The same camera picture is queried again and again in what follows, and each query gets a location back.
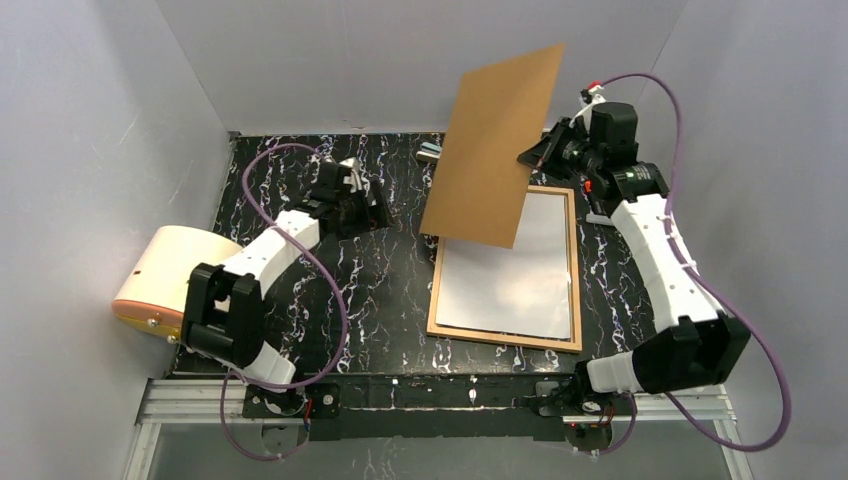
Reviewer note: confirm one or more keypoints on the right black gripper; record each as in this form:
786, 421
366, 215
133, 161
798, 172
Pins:
549, 148

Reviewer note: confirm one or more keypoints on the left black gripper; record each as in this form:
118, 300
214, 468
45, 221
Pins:
365, 208

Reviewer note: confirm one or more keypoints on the brown cardboard backing board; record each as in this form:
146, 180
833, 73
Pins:
478, 187

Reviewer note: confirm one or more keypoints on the wooden picture frame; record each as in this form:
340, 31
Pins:
507, 272

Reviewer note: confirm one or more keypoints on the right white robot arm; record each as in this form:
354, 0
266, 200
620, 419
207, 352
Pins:
697, 342

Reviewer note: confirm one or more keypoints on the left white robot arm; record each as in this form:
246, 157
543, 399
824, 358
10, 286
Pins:
224, 312

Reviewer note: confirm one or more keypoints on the grey marker salmon cap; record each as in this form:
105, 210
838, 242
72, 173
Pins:
598, 219

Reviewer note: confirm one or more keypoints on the teal white stapler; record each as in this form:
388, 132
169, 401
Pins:
428, 152

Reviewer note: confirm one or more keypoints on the white cylindrical orange-based device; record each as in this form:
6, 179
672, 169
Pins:
153, 297

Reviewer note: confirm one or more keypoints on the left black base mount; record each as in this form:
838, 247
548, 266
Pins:
321, 400

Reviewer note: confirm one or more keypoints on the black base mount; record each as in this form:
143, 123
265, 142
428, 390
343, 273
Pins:
596, 423
321, 400

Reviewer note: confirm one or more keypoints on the aluminium rail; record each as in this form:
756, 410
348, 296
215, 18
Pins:
204, 399

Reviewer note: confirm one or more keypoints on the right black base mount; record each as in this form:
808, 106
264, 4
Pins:
596, 423

